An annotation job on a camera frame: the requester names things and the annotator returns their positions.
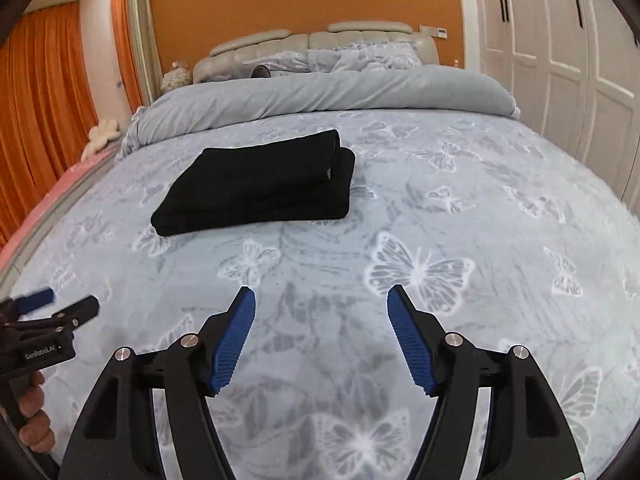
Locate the person's left hand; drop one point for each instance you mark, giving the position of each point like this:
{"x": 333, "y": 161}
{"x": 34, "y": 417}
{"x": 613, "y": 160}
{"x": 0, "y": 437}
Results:
{"x": 35, "y": 400}

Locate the wide orange curtain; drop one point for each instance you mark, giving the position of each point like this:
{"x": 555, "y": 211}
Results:
{"x": 40, "y": 110}

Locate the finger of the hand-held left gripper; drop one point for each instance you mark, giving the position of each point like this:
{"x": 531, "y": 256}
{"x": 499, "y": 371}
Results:
{"x": 75, "y": 309}
{"x": 37, "y": 299}

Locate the grey duvet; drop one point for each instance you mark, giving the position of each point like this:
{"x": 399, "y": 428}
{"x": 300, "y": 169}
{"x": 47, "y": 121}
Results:
{"x": 325, "y": 92}

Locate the white flower plush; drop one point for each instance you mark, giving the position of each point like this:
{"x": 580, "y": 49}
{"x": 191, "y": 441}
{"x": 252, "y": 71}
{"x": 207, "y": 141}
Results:
{"x": 102, "y": 137}

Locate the white wardrobe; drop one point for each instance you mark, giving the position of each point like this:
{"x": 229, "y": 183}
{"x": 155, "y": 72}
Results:
{"x": 565, "y": 60}

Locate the narrow orange curtain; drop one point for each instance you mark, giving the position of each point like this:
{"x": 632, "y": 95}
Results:
{"x": 125, "y": 35}

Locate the pink blanket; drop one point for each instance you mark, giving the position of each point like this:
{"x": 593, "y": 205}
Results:
{"x": 60, "y": 185}

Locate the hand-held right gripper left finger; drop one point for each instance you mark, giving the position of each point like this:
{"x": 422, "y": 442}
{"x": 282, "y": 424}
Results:
{"x": 232, "y": 345}

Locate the white decorative bouquet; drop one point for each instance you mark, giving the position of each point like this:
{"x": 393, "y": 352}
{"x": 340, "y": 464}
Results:
{"x": 176, "y": 77}

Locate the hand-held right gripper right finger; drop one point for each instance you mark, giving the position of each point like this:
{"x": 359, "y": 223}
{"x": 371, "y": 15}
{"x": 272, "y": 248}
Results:
{"x": 412, "y": 345}

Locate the white wall thermostat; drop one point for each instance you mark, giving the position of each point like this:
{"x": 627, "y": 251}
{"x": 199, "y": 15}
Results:
{"x": 442, "y": 33}

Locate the butterfly print bed sheet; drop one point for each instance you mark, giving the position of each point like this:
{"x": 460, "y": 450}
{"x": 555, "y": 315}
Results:
{"x": 325, "y": 260}

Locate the grey cylinder bolster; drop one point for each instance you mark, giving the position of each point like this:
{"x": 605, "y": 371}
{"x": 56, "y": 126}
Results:
{"x": 261, "y": 72}

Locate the beige padded headboard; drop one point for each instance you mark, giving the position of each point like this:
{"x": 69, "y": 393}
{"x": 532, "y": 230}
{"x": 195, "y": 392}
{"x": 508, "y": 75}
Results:
{"x": 280, "y": 42}

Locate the butterfly print pillow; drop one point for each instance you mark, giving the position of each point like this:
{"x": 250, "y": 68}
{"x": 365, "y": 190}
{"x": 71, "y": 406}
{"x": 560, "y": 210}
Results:
{"x": 370, "y": 57}
{"x": 285, "y": 65}

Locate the black pants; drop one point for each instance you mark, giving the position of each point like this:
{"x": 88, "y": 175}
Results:
{"x": 250, "y": 185}

